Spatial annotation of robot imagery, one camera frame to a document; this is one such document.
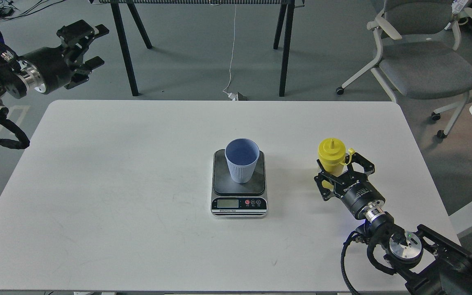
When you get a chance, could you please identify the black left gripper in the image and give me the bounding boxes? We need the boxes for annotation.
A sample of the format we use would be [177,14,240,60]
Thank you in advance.
[18,19,110,95]

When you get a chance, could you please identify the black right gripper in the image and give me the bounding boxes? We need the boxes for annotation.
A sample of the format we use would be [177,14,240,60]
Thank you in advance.
[314,152,386,220]

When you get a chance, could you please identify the yellow squeeze bottle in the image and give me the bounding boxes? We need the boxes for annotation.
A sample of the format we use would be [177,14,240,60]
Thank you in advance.
[317,138,355,176]

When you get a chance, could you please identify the blue ribbed plastic cup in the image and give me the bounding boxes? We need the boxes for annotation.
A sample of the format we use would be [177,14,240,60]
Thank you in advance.
[225,138,260,184]

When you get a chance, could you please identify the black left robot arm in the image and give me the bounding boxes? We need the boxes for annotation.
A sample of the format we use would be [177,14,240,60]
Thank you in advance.
[0,20,109,150]

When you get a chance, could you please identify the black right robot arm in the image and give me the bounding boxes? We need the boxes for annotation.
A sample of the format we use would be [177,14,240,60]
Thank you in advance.
[314,152,472,295]

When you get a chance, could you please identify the digital kitchen scale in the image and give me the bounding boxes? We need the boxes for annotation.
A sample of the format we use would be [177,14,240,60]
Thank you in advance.
[210,149,269,219]

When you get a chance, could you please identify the black-legged background table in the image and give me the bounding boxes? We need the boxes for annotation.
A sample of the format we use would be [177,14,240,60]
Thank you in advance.
[91,0,298,98]

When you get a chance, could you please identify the white power adapter on floor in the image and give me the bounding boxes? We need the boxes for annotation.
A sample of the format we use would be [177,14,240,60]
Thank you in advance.
[225,92,248,101]

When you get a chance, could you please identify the grey office chair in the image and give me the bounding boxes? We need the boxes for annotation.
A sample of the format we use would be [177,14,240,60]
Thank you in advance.
[336,0,472,139]

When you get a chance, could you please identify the black cable bundle on floor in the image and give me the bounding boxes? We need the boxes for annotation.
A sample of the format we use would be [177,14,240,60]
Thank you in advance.
[0,0,66,37]

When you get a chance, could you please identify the white hanging cable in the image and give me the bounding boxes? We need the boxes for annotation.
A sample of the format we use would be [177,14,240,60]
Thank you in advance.
[223,0,238,94]

